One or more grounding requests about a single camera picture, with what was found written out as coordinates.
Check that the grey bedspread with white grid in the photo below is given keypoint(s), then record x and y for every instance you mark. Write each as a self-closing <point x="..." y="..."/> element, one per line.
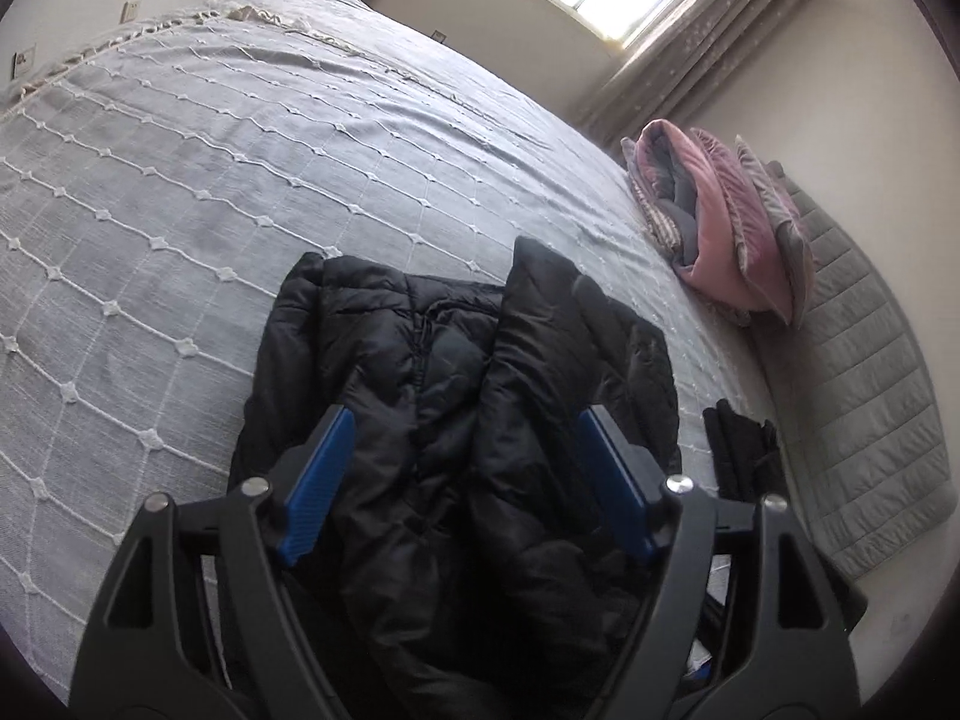
<point x="187" y="202"/>

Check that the pink and grey folded quilt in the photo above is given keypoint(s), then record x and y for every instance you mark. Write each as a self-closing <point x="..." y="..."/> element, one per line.
<point x="712" y="225"/>

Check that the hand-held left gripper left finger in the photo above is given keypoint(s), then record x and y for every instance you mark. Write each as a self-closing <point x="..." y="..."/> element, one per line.
<point x="319" y="487"/>

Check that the black puffer jacket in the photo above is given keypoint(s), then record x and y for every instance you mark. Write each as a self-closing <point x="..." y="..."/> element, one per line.
<point x="465" y="390"/>

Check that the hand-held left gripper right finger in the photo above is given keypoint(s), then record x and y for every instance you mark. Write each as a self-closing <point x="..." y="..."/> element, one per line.
<point x="611" y="487"/>

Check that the grey quilted headboard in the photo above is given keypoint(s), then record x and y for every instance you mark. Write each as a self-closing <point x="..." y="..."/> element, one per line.
<point x="862" y="390"/>

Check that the black folded garment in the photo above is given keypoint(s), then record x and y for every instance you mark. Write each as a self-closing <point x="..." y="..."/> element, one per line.
<point x="742" y="450"/>

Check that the grey patterned curtain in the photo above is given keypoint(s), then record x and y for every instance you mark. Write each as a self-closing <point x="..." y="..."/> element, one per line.
<point x="697" y="52"/>

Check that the pink and grey pillow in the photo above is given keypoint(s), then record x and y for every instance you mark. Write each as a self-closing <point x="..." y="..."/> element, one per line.
<point x="787" y="240"/>

